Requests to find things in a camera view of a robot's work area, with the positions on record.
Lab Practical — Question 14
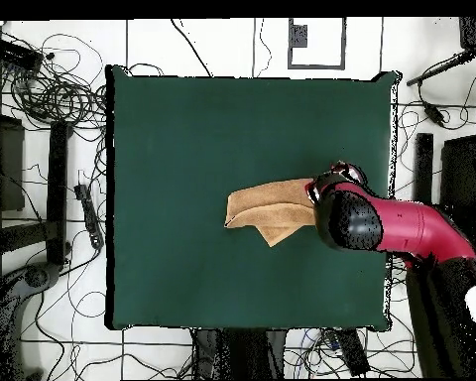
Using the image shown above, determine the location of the orange terry towel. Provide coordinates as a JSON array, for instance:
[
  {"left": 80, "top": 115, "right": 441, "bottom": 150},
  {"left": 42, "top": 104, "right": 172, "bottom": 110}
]
[{"left": 223, "top": 177, "right": 318, "bottom": 248}]

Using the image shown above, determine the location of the dark flat panel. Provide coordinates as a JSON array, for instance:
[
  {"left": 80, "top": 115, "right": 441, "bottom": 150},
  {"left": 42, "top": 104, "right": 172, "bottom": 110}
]
[
  {"left": 438, "top": 134, "right": 476, "bottom": 223},
  {"left": 0, "top": 112, "right": 26, "bottom": 212}
]

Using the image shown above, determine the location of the black floor beam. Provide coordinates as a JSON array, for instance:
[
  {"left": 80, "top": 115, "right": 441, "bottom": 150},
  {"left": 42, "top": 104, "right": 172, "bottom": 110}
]
[
  {"left": 414, "top": 132, "right": 434, "bottom": 205},
  {"left": 46, "top": 120, "right": 73, "bottom": 266}
]

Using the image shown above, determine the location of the black power adapter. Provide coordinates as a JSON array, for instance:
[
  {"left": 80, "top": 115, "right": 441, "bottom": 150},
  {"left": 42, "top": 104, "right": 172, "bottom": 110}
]
[{"left": 422, "top": 101, "right": 447, "bottom": 128}]

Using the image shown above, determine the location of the black rod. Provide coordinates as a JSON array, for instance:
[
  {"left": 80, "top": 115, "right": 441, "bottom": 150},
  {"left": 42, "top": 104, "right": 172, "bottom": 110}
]
[{"left": 405, "top": 50, "right": 476, "bottom": 87}]

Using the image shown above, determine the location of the dark green table cloth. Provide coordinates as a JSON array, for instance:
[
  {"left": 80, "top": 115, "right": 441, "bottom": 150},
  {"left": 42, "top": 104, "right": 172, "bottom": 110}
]
[{"left": 104, "top": 63, "right": 402, "bottom": 332}]

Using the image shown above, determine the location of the black power strip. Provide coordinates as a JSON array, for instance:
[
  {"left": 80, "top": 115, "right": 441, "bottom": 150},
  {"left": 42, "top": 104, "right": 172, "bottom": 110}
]
[
  {"left": 334, "top": 327, "right": 371, "bottom": 377},
  {"left": 73, "top": 183, "right": 105, "bottom": 250}
]

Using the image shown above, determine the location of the dark grey stand base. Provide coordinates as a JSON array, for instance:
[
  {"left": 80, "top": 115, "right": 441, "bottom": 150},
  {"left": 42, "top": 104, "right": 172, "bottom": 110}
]
[{"left": 0, "top": 261, "right": 62, "bottom": 380}]

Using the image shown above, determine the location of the black rectangular box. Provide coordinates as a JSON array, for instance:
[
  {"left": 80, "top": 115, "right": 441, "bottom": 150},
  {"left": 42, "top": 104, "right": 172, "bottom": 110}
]
[{"left": 0, "top": 37, "right": 44, "bottom": 71}]

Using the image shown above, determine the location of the black cable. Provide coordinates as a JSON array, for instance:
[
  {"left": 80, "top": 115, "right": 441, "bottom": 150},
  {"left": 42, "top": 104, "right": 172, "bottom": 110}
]
[{"left": 170, "top": 18, "right": 214, "bottom": 77}]

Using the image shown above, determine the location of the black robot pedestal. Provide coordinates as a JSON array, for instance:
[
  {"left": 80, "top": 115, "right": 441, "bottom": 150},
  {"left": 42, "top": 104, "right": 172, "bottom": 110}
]
[{"left": 190, "top": 327, "right": 290, "bottom": 380}]

